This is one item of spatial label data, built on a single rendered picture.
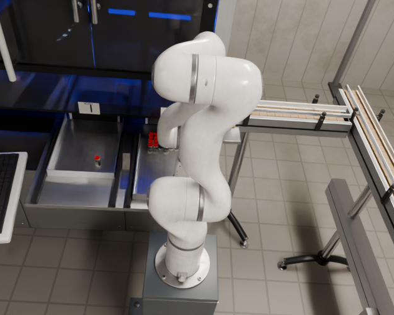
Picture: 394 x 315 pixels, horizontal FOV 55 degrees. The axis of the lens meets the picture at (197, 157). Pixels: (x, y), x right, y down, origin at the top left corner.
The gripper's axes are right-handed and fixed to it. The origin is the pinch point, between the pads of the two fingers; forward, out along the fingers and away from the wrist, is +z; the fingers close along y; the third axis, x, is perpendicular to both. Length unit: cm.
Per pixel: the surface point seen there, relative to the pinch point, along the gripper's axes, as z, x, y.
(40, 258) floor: 98, -22, 76
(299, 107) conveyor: 5, -58, -57
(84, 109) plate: -3, -36, 43
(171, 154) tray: 10.1, -25.4, 5.6
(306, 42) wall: 56, -221, -114
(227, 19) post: -47, -36, -11
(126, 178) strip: 10.1, -10.8, 23.5
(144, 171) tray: 10.1, -14.9, 16.6
